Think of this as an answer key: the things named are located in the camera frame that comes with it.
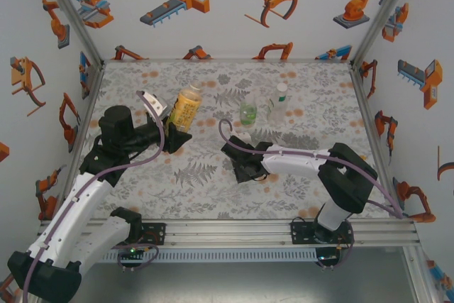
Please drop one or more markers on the yellow tea bottle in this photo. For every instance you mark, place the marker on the yellow tea bottle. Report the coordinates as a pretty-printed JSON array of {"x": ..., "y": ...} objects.
[{"x": 186, "y": 108}]

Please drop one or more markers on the small clear bottle green label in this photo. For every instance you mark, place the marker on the small clear bottle green label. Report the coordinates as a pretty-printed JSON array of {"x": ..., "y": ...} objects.
[{"x": 248, "y": 115}]

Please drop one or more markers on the tall clear bottle green label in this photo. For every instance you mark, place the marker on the tall clear bottle green label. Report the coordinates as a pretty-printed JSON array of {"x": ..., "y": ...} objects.
[{"x": 278, "y": 108}]

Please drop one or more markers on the white bottle cap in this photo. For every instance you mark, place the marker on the white bottle cap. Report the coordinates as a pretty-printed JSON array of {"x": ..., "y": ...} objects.
[{"x": 282, "y": 87}]

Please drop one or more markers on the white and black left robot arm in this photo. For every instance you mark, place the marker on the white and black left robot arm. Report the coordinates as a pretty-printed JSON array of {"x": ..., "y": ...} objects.
[{"x": 81, "y": 203}]

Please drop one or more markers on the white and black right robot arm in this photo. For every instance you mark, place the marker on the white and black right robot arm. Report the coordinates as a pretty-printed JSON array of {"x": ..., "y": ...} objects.
[{"x": 294, "y": 164}]

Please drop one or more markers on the floral printed table mat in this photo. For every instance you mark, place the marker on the floral printed table mat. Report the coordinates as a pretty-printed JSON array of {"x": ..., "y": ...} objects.
[{"x": 227, "y": 203}]

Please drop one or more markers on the small circuit board with LED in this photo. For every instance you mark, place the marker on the small circuit board with LED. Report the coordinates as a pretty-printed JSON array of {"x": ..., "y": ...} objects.
[
  {"x": 326, "y": 257},
  {"x": 131, "y": 251}
]

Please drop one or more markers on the grey metal base panel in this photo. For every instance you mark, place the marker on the grey metal base panel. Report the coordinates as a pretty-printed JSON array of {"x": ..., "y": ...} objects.
[{"x": 227, "y": 281}]

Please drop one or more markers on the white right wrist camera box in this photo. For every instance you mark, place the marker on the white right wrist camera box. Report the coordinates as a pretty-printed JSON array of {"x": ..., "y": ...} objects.
[{"x": 244, "y": 137}]

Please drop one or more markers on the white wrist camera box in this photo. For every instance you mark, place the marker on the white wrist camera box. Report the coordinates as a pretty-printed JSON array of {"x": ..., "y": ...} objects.
[
  {"x": 154, "y": 100},
  {"x": 244, "y": 137}
]

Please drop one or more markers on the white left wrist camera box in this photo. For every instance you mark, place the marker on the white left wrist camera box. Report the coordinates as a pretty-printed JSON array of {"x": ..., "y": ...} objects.
[{"x": 154, "y": 100}]

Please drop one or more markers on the aluminium side frame rail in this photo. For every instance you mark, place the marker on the aluminium side frame rail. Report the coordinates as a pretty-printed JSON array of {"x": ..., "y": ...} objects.
[
  {"x": 365, "y": 104},
  {"x": 87, "y": 104}
]

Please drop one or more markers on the aluminium front frame rail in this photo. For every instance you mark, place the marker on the aluminium front frame rail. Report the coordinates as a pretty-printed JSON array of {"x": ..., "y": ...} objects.
[{"x": 227, "y": 233}]

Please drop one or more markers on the aluminium corner post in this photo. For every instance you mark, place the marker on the aluminium corner post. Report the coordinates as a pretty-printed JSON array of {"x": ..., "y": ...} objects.
[
  {"x": 384, "y": 15},
  {"x": 72, "y": 15}
]

